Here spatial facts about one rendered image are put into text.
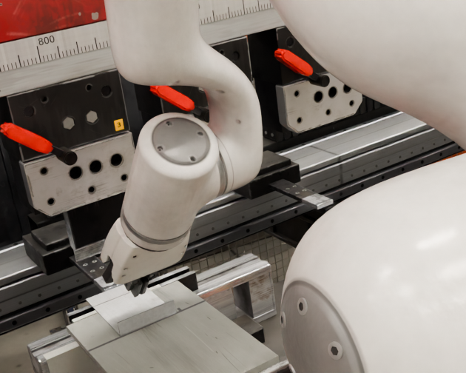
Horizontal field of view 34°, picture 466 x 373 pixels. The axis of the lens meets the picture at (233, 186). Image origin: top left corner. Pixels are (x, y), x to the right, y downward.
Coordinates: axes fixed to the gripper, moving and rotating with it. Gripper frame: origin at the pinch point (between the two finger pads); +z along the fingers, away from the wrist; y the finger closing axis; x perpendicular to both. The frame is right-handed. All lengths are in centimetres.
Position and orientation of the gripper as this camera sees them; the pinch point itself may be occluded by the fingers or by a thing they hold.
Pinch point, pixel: (136, 280)
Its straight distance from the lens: 103.9
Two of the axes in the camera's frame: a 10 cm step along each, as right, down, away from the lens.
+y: -8.4, 3.0, -4.6
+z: -2.4, 5.4, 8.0
